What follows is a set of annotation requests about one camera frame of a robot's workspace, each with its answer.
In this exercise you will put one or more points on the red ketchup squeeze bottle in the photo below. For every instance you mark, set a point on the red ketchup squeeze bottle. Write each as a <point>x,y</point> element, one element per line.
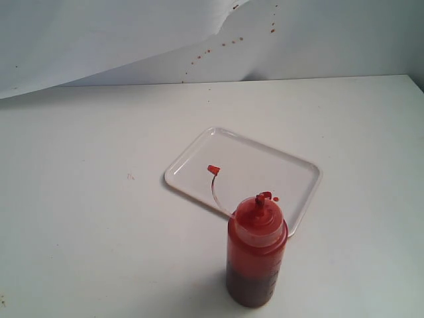
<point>257,234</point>

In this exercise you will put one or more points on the white rectangular plastic tray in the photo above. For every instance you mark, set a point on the white rectangular plastic tray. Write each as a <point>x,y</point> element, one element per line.
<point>221,168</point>

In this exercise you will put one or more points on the red ketchup blob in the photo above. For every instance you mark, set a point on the red ketchup blob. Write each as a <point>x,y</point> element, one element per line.
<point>273,196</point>

